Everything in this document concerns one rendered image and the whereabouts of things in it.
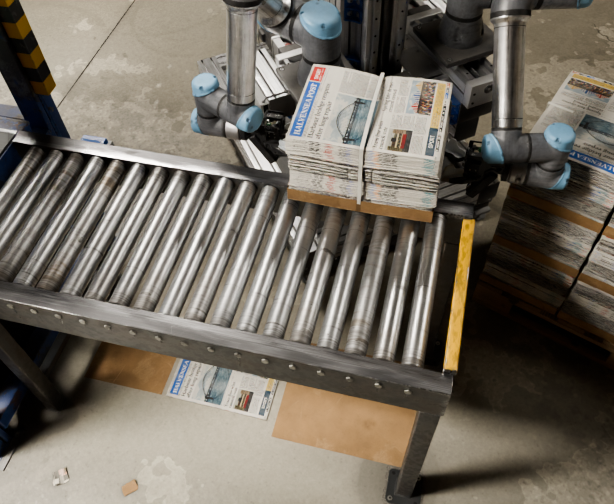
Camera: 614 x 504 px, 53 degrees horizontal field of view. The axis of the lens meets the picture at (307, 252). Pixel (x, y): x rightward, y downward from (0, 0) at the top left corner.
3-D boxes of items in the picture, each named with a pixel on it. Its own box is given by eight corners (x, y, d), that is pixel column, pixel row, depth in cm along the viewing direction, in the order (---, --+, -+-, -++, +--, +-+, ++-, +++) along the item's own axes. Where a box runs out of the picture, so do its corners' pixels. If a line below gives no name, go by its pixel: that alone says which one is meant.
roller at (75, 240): (131, 170, 182) (126, 157, 178) (55, 304, 155) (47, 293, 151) (115, 167, 183) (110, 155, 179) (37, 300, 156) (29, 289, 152)
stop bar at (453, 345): (475, 224, 159) (476, 219, 158) (457, 376, 135) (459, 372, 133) (462, 222, 160) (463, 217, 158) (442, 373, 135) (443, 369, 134)
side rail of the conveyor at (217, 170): (466, 230, 173) (474, 202, 164) (465, 245, 170) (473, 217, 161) (36, 157, 196) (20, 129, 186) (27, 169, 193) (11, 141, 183)
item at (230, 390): (288, 347, 230) (288, 346, 229) (266, 420, 213) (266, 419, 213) (193, 328, 236) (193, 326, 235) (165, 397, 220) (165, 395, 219)
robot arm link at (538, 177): (572, 154, 164) (562, 176, 171) (529, 148, 166) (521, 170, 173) (572, 176, 160) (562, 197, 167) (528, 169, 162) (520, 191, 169)
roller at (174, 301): (237, 187, 176) (234, 175, 172) (177, 330, 150) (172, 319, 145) (220, 185, 177) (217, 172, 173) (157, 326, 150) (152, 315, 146)
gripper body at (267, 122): (279, 129, 173) (237, 122, 175) (280, 152, 179) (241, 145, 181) (286, 111, 177) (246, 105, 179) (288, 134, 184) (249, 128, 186)
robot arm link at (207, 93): (233, 82, 169) (238, 113, 178) (203, 66, 173) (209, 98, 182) (213, 97, 165) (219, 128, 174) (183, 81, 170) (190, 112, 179)
